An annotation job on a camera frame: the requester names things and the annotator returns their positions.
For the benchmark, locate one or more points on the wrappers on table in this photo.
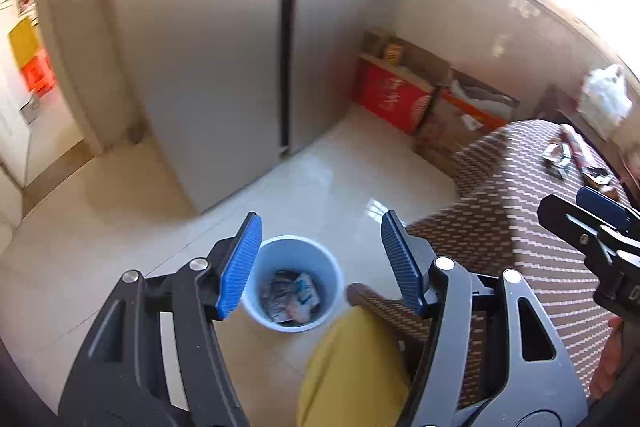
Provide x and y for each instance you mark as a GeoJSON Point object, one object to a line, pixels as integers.
{"type": "Point", "coordinates": [550, 107]}

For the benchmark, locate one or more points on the red cylindrical wrapper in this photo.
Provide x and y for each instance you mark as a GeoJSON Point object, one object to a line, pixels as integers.
{"type": "Point", "coordinates": [580, 147]}

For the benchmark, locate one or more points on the printed brown cardboard box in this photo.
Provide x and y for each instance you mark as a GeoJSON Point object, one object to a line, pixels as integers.
{"type": "Point", "coordinates": [450, 132]}

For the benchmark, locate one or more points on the person's right hand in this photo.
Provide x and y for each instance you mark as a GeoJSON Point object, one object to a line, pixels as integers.
{"type": "Point", "coordinates": [610, 367]}

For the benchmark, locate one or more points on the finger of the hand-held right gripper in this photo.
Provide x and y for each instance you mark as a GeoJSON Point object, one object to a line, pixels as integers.
{"type": "Point", "coordinates": [565, 219]}
{"type": "Point", "coordinates": [602, 209]}

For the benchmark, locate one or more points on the brown dotted tablecloth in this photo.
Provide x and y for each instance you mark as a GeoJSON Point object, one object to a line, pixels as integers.
{"type": "Point", "coordinates": [500, 207]}

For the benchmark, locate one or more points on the person's yellow trouser leg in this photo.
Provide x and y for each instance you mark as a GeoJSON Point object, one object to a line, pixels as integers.
{"type": "Point", "coordinates": [350, 372]}

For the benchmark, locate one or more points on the silver red sachet wrapper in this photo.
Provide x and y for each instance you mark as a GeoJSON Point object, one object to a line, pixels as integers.
{"type": "Point", "coordinates": [557, 159]}

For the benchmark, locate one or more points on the grey foil snack bag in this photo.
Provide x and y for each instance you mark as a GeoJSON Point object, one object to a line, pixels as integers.
{"type": "Point", "coordinates": [277, 297]}

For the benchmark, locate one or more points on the white cupboard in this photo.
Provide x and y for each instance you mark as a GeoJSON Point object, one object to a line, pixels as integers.
{"type": "Point", "coordinates": [15, 127]}

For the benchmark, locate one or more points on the red plastic crate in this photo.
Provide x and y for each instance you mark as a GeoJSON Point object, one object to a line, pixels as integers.
{"type": "Point", "coordinates": [39, 74]}

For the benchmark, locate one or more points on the red cardboard box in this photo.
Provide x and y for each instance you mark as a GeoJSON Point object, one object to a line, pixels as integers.
{"type": "Point", "coordinates": [392, 94]}

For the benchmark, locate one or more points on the light blue trash bin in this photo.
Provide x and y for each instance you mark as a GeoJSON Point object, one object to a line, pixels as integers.
{"type": "Point", "coordinates": [320, 257]}

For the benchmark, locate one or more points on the small dark red wrapper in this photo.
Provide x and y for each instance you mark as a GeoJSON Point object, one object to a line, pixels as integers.
{"type": "Point", "coordinates": [600, 181]}

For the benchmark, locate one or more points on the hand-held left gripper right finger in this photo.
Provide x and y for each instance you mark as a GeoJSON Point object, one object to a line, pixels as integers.
{"type": "Point", "coordinates": [402, 257]}

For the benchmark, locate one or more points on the open brown cardboard box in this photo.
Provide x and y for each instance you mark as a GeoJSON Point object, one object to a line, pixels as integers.
{"type": "Point", "coordinates": [425, 59]}

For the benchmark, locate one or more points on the yellow packet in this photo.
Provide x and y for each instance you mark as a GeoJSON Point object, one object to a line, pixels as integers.
{"type": "Point", "coordinates": [393, 54]}

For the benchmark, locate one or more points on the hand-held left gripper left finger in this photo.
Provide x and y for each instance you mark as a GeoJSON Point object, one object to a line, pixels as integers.
{"type": "Point", "coordinates": [240, 267]}

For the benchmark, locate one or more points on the blue white medicine box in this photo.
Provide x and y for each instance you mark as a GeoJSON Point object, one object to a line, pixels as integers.
{"type": "Point", "coordinates": [306, 289]}

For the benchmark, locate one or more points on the steel refrigerator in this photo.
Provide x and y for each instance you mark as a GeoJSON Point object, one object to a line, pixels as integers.
{"type": "Point", "coordinates": [215, 57]}

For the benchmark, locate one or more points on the white plastic shopping bag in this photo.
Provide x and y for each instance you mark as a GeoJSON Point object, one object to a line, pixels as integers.
{"type": "Point", "coordinates": [606, 99]}

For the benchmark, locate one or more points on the clear orange plastic bag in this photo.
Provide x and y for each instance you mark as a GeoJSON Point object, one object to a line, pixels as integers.
{"type": "Point", "coordinates": [300, 315]}

